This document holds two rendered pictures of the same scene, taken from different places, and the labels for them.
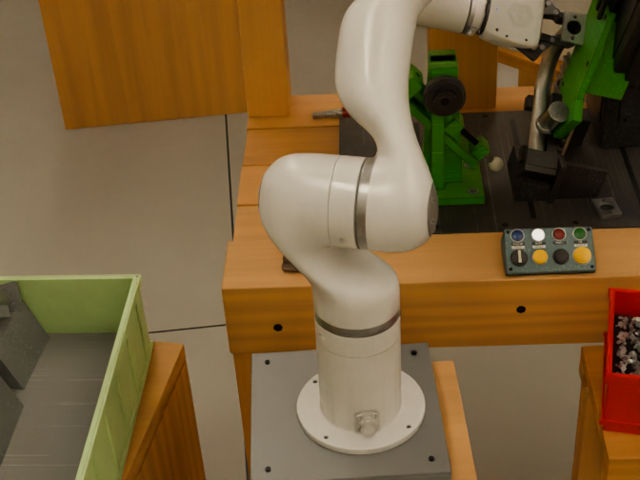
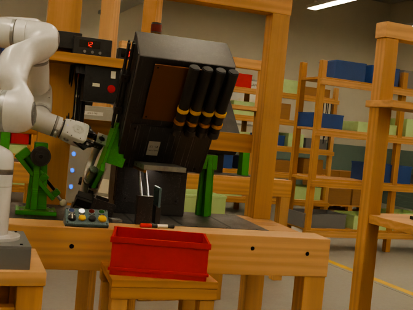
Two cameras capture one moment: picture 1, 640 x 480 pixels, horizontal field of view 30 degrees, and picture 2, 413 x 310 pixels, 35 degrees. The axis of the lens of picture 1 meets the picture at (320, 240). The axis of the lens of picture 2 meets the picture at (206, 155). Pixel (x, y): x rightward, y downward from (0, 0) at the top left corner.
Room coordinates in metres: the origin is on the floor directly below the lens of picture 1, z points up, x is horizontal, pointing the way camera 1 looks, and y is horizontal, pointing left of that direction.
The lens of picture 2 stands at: (-0.69, 0.02, 1.27)
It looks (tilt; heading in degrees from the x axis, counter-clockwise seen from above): 2 degrees down; 340
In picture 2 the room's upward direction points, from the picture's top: 5 degrees clockwise
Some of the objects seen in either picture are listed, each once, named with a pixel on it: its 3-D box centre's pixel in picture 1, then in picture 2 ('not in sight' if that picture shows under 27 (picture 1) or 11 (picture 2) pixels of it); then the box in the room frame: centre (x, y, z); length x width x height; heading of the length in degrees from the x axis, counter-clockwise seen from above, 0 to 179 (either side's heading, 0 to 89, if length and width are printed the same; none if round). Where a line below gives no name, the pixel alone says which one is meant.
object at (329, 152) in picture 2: not in sight; (243, 143); (9.13, -4.20, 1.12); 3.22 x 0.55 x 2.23; 93
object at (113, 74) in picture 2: not in sight; (102, 85); (2.10, -0.50, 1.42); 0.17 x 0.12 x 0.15; 87
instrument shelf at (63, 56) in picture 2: not in sight; (127, 66); (2.14, -0.61, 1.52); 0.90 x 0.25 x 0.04; 87
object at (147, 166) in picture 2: not in sight; (153, 166); (1.78, -0.67, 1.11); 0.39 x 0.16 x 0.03; 177
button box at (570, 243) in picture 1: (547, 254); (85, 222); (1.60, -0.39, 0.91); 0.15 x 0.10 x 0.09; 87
